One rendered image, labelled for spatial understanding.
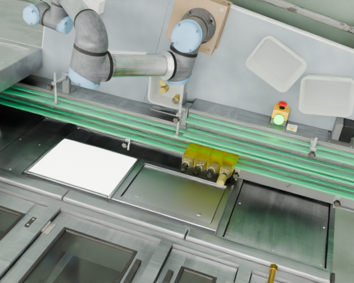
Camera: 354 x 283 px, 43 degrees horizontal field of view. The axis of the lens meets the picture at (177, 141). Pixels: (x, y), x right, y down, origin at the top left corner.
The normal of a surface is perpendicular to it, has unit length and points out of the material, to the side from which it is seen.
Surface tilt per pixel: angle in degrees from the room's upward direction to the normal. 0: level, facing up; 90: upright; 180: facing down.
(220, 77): 0
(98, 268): 90
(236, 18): 0
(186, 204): 90
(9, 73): 90
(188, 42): 12
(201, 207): 90
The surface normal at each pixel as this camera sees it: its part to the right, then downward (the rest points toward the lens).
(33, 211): 0.11, -0.84
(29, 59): 0.94, 0.25
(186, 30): -0.24, 0.31
